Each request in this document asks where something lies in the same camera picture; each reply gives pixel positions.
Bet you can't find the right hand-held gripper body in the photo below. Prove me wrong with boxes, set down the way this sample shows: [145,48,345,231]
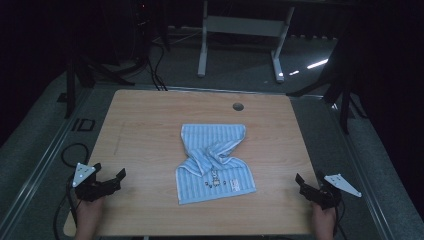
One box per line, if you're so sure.
[299,173,363,211]

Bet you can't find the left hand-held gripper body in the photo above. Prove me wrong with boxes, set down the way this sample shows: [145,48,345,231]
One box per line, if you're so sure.
[71,162,122,202]

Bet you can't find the blue striped towel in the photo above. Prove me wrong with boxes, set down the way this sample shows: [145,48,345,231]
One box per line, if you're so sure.
[175,123,257,206]

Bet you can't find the person's left hand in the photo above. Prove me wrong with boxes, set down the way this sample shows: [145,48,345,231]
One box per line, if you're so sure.
[75,195,106,231]

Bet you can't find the person's right hand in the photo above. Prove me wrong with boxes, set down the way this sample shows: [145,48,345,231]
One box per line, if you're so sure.
[311,202,338,234]

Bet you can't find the black metal stand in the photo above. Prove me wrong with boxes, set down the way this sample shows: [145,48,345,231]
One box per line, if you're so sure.
[56,43,136,120]
[286,39,369,136]

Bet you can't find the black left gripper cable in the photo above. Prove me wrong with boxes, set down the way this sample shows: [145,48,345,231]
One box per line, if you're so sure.
[52,176,80,240]

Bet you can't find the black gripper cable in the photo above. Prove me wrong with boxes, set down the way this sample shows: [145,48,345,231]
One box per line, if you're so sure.
[52,176,80,240]
[333,199,348,240]

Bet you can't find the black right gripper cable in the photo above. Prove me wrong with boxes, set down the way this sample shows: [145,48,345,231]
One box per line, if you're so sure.
[333,199,348,240]

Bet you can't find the black floor cables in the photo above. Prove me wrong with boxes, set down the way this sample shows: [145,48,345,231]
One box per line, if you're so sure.
[145,43,169,92]

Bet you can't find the white metal desk frame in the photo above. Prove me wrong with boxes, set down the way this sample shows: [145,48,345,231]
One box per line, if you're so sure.
[197,0,296,84]

